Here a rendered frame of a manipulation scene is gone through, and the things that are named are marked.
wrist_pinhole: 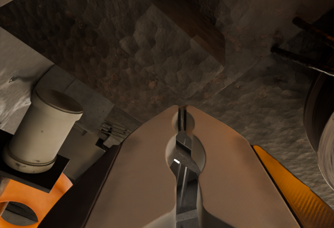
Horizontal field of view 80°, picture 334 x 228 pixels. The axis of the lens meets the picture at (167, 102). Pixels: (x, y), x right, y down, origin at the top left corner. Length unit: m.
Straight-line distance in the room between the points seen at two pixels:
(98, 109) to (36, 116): 2.45
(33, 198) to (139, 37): 0.24
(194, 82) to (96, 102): 2.50
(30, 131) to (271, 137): 0.50
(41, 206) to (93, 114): 2.41
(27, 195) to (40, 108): 0.12
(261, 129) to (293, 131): 0.07
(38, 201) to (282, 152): 0.54
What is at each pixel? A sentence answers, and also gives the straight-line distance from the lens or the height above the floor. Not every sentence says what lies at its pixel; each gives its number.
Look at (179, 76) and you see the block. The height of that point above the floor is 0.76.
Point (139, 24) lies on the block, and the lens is 0.24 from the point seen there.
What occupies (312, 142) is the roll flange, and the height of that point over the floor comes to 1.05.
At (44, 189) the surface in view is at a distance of 0.29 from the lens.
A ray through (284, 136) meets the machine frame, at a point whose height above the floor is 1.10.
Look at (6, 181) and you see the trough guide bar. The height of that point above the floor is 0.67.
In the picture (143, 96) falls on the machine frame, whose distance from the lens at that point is 0.44.
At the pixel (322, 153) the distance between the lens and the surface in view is 0.38.
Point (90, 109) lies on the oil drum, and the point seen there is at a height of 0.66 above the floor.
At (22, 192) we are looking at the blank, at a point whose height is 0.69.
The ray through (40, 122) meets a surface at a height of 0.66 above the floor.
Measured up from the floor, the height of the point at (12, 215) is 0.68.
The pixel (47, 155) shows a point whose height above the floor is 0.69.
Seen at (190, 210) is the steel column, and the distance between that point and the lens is 7.42.
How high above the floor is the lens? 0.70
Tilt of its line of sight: 15 degrees up
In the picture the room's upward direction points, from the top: 127 degrees clockwise
